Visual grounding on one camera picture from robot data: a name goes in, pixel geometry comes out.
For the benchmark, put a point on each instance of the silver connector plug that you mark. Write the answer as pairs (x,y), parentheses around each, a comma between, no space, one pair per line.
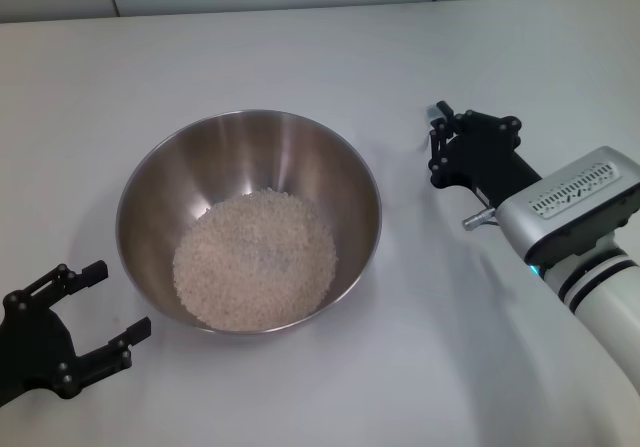
(475,220)

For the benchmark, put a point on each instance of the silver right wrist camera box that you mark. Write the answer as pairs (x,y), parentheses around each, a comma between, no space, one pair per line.
(570,207)

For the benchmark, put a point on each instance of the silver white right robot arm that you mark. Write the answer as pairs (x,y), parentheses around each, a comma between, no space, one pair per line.
(600,287)

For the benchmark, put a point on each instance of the stainless steel mixing bowl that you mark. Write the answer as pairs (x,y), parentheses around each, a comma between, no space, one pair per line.
(225,157)

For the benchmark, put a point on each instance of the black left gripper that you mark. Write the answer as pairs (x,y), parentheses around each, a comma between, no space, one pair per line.
(30,352)

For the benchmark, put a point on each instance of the white rice grains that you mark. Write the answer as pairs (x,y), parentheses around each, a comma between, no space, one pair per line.
(250,267)

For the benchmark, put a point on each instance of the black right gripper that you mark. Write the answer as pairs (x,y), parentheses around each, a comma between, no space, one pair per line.
(485,167)

